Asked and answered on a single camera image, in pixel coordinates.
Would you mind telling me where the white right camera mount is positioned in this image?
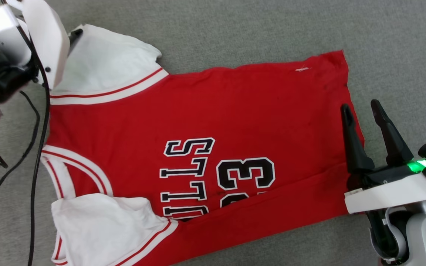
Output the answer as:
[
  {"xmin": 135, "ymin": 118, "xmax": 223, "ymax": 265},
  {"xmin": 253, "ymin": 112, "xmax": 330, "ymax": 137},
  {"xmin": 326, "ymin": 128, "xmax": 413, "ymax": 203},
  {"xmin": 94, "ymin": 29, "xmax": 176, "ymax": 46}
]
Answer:
[{"xmin": 344, "ymin": 172, "xmax": 426, "ymax": 215}]

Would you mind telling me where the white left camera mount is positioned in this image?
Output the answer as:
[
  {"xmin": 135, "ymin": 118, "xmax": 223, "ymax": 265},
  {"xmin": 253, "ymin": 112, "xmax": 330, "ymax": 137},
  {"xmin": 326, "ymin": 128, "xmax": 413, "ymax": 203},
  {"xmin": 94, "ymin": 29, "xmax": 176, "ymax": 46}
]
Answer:
[{"xmin": 8, "ymin": 0, "xmax": 70, "ymax": 90}]

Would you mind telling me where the red and white basketball jersey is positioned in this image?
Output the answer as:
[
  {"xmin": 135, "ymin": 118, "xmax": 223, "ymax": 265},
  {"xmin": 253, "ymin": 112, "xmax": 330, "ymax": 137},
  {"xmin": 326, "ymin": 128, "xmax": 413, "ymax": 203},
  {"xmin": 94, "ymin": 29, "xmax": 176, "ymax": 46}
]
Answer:
[{"xmin": 40, "ymin": 24, "xmax": 365, "ymax": 266}]

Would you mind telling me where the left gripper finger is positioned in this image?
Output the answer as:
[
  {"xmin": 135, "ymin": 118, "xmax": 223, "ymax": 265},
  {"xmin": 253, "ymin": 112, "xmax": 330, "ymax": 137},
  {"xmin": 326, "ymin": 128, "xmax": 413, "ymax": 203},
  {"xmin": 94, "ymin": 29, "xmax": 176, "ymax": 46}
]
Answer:
[{"xmin": 68, "ymin": 29, "xmax": 84, "ymax": 47}]

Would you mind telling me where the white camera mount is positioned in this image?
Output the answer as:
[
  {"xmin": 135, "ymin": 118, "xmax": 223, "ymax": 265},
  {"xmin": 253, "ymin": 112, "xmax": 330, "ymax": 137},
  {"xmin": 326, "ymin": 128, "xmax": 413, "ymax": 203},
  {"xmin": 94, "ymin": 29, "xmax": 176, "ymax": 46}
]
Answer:
[
  {"xmin": 344, "ymin": 172, "xmax": 426, "ymax": 215},
  {"xmin": 8, "ymin": 0, "xmax": 70, "ymax": 90}
]

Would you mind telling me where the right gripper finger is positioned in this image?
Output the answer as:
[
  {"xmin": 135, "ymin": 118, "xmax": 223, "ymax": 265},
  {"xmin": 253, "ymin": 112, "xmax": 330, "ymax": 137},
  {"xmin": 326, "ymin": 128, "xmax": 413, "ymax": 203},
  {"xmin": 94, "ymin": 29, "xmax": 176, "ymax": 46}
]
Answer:
[
  {"xmin": 371, "ymin": 99, "xmax": 414, "ymax": 167},
  {"xmin": 341, "ymin": 104, "xmax": 375, "ymax": 174}
]

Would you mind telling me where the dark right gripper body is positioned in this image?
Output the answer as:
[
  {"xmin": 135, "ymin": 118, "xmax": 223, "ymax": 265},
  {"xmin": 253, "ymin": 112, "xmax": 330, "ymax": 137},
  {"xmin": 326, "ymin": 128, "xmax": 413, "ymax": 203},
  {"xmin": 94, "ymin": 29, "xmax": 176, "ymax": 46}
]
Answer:
[{"xmin": 347, "ymin": 159, "xmax": 426, "ymax": 261}]

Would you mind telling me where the thin black cable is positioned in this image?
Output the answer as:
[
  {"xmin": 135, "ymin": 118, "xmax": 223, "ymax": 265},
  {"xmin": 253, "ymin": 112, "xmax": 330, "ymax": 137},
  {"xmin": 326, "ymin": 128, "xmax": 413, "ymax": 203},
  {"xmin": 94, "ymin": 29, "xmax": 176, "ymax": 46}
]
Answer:
[
  {"xmin": 0, "ymin": 90, "xmax": 41, "ymax": 193},
  {"xmin": 0, "ymin": 0, "xmax": 51, "ymax": 266}
]

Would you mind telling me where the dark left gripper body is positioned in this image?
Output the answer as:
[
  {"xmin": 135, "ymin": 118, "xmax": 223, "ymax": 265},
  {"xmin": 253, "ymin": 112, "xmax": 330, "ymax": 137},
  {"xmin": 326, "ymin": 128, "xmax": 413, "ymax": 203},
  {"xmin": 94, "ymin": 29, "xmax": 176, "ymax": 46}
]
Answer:
[{"xmin": 0, "ymin": 5, "xmax": 38, "ymax": 105}]

